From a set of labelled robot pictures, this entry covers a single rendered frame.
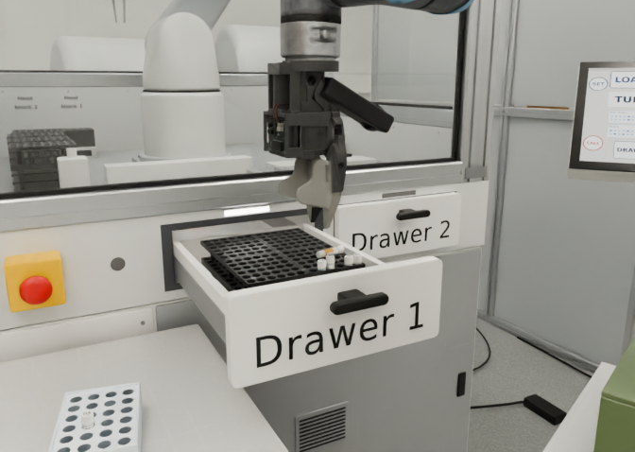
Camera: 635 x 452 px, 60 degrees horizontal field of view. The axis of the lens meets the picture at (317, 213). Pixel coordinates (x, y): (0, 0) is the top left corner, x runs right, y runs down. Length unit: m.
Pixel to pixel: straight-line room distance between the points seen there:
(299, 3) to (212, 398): 0.50
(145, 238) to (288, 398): 0.43
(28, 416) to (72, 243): 0.25
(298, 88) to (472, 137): 0.58
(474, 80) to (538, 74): 1.38
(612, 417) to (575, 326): 1.95
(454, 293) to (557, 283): 1.36
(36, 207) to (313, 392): 0.61
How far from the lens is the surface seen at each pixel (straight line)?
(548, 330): 2.67
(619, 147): 1.41
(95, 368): 0.86
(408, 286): 0.71
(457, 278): 1.25
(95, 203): 0.88
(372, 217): 1.04
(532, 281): 2.66
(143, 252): 0.91
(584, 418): 0.77
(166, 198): 0.90
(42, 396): 0.82
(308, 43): 0.68
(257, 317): 0.62
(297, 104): 0.68
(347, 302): 0.62
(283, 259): 0.80
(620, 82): 1.51
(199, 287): 0.79
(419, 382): 1.29
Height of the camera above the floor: 1.15
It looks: 14 degrees down
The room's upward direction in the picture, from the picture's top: straight up
